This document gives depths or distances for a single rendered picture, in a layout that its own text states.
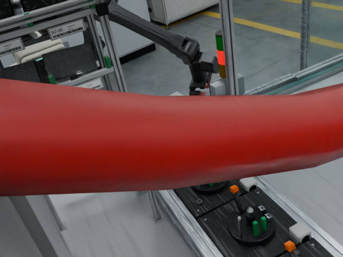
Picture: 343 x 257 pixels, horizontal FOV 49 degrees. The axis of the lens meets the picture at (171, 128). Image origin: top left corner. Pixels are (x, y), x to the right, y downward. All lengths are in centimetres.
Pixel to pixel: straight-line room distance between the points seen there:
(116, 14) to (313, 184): 96
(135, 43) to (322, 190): 367
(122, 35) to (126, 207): 341
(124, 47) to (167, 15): 113
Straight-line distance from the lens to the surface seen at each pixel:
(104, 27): 98
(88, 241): 140
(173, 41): 142
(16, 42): 95
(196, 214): 122
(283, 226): 118
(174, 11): 567
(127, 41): 471
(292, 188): 144
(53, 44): 180
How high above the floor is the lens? 187
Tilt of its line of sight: 34 degrees down
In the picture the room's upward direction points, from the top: 11 degrees counter-clockwise
